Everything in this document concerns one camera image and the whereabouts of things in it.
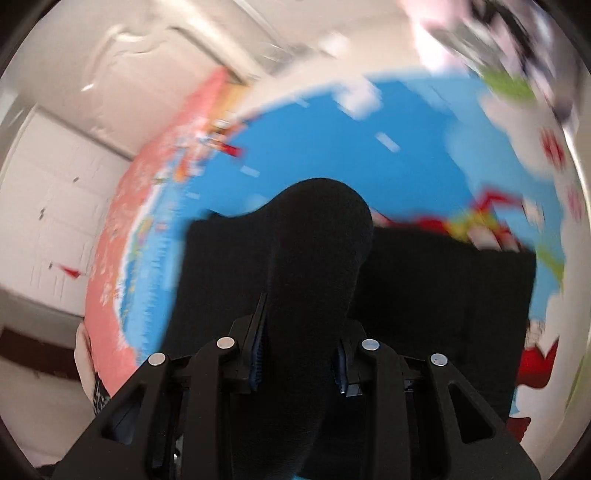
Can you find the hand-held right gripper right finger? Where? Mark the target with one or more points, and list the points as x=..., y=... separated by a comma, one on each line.
x=340, y=369

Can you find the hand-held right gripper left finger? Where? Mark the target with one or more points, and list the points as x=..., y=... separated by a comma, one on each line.
x=258, y=364

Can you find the black pants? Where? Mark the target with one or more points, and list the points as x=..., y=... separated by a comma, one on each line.
x=318, y=254

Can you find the pink printed bed sheet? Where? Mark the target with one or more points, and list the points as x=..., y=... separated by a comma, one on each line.
x=115, y=258

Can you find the blue cartoon printed blanket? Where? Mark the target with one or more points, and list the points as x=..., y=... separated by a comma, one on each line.
x=369, y=152

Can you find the white wardrobe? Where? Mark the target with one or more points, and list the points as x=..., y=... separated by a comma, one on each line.
x=55, y=198

